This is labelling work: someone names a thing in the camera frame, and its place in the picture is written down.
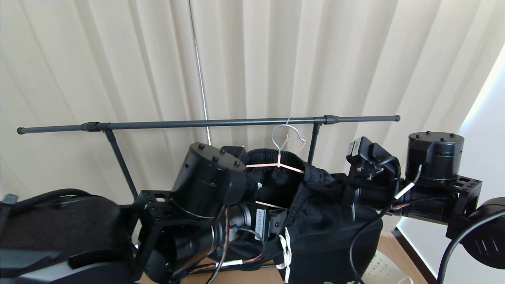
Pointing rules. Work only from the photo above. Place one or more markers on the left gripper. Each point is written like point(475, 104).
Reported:
point(272, 221)

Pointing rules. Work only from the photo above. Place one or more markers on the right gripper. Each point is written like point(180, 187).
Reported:
point(375, 195)

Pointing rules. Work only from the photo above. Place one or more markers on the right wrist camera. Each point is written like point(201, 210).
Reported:
point(371, 156)

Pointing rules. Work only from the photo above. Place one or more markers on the black shorts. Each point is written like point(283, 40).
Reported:
point(335, 236)

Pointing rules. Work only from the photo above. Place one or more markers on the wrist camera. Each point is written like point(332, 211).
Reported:
point(371, 156)
point(236, 154)

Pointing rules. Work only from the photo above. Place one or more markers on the white laundry basket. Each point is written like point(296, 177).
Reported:
point(380, 268)

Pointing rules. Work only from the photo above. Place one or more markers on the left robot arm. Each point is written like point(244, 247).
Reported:
point(59, 236)

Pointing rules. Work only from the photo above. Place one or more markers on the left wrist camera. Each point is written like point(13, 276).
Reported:
point(236, 154)

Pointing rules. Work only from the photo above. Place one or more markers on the black clothes rack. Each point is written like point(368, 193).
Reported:
point(158, 124)

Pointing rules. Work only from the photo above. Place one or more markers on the beige curtain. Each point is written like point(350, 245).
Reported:
point(118, 59)

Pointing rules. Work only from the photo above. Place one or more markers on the pink clothes hanger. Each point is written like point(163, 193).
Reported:
point(278, 157)
point(303, 139)

